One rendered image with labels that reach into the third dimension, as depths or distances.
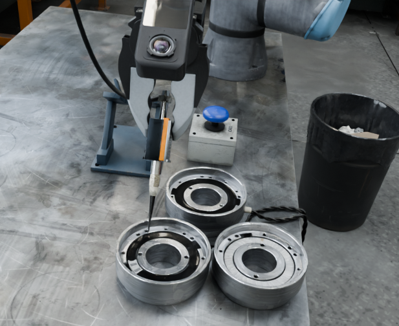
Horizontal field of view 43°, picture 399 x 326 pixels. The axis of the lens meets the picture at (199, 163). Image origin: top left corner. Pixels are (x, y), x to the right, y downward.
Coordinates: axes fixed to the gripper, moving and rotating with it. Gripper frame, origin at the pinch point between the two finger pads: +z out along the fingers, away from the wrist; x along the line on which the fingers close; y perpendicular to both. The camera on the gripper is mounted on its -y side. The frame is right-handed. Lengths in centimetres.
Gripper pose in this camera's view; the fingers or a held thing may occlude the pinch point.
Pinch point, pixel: (160, 131)
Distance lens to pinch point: 59.4
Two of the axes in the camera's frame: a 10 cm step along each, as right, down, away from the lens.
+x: -9.9, -1.2, 0.3
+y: 0.9, -5.5, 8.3
